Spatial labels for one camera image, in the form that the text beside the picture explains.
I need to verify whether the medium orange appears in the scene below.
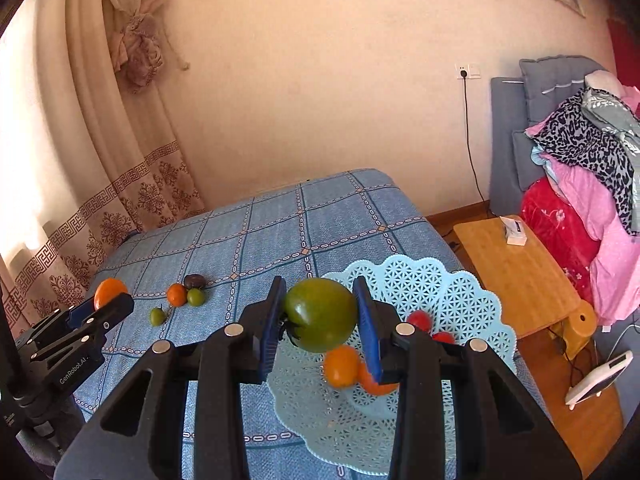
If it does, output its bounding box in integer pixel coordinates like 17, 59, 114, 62
93, 278, 130, 311

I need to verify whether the grey-green floral cloth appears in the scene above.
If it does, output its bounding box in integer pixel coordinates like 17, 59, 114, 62
582, 87, 640, 156

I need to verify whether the large green tomato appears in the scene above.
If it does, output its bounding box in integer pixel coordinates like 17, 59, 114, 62
281, 278, 359, 354

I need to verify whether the white device on stand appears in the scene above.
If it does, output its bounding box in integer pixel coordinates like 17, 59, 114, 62
565, 352, 635, 406

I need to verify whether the black power cable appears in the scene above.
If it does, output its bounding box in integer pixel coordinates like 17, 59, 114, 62
460, 72, 488, 201

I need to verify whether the red wall hanging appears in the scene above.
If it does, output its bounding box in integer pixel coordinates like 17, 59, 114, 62
606, 19, 640, 91

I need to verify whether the grey cushion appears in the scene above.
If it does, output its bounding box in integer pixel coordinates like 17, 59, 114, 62
519, 55, 608, 122

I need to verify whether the beige patterned curtain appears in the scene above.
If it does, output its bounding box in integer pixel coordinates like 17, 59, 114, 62
0, 0, 206, 341

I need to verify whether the cream cloth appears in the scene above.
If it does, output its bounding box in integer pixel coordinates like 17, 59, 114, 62
585, 70, 626, 97

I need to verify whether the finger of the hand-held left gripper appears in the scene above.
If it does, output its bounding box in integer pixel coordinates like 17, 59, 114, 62
15, 296, 101, 356
30, 293, 136, 366

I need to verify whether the leopard print cloth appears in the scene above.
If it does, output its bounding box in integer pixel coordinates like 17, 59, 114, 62
525, 89, 640, 236

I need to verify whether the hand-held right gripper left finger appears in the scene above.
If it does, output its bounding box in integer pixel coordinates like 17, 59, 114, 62
60, 275, 288, 480

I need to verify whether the small wooden table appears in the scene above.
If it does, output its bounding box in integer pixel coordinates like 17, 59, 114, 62
452, 215, 598, 366

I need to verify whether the dimpled orange mandarin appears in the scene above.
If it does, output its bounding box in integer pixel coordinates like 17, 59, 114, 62
356, 362, 401, 397

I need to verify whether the red floral blanket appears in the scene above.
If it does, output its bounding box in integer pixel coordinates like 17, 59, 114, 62
520, 176, 601, 293

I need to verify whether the light blue plastic basket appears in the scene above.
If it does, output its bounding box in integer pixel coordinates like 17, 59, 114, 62
265, 254, 518, 476

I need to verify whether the pile of clothes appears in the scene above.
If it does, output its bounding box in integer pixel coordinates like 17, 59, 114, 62
530, 85, 640, 328

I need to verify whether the large red tomato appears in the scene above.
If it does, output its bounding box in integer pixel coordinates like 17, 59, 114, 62
406, 310, 433, 333

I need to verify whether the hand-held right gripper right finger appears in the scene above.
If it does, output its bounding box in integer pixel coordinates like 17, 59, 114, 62
351, 276, 583, 480

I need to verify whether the curtain tieback with tassel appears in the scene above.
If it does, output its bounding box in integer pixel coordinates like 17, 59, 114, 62
102, 0, 191, 93

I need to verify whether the large smooth orange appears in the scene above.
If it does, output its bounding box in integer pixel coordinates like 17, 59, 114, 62
322, 345, 361, 388

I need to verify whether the white tissue box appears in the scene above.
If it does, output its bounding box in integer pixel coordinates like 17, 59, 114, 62
499, 216, 530, 246

